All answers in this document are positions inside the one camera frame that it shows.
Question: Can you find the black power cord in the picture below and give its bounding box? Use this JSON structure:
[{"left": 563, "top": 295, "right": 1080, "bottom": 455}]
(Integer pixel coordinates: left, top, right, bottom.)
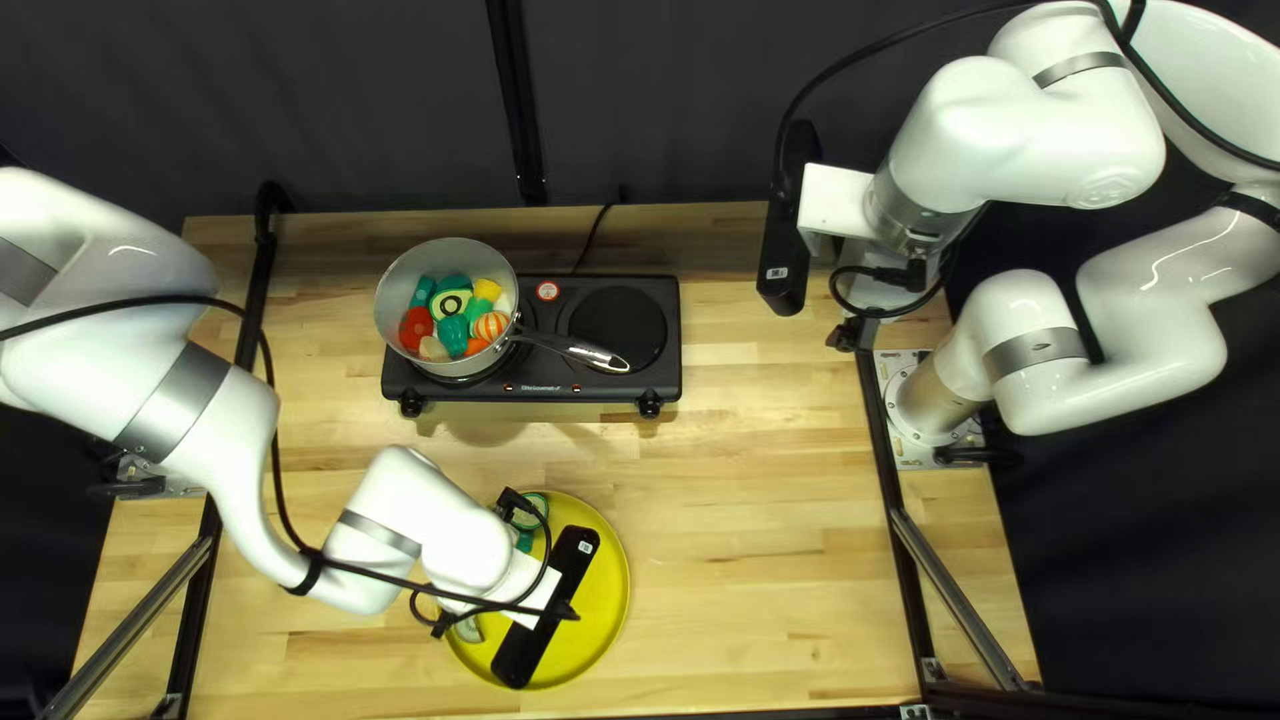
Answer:
[{"left": 573, "top": 203, "right": 621, "bottom": 277}]

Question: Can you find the toy slice with yellow ring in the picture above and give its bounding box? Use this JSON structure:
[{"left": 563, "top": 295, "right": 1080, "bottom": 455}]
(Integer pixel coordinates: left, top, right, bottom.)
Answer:
[{"left": 430, "top": 275, "right": 477, "bottom": 322}]

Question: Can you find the yellow plate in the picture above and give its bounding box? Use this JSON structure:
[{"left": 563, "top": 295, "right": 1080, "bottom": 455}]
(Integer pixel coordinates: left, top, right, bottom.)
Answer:
[{"left": 440, "top": 488, "right": 633, "bottom": 691}]

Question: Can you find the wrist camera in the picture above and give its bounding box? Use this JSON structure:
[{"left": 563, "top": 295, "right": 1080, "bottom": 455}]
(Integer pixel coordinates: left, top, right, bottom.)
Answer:
[
  {"left": 488, "top": 525, "right": 603, "bottom": 691},
  {"left": 757, "top": 120, "right": 823, "bottom": 317}
]

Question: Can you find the green toy food piece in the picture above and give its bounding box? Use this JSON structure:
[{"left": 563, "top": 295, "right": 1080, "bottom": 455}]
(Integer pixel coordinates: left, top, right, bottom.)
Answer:
[{"left": 512, "top": 491, "right": 552, "bottom": 554}]

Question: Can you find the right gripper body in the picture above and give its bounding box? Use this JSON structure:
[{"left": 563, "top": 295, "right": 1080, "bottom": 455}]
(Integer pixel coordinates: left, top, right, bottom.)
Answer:
[{"left": 797, "top": 163, "right": 941, "bottom": 321}]

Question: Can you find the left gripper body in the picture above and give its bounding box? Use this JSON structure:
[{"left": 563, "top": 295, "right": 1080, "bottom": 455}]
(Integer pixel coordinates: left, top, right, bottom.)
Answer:
[{"left": 440, "top": 550, "right": 563, "bottom": 641}]

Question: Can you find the silver pot with handle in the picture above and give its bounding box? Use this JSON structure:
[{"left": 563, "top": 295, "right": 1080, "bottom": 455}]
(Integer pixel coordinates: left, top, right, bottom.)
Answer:
[{"left": 373, "top": 237, "right": 631, "bottom": 379}]

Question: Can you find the black hot plate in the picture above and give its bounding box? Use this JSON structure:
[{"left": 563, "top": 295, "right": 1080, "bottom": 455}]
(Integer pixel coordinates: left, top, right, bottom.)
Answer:
[{"left": 380, "top": 272, "right": 684, "bottom": 419}]

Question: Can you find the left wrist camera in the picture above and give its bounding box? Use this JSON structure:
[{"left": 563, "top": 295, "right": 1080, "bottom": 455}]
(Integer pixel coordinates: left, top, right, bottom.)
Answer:
[{"left": 488, "top": 525, "right": 603, "bottom": 691}]

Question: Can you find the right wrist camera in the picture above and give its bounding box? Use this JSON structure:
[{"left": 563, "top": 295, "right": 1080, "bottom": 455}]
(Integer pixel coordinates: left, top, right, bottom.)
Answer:
[{"left": 757, "top": 120, "right": 823, "bottom": 317}]

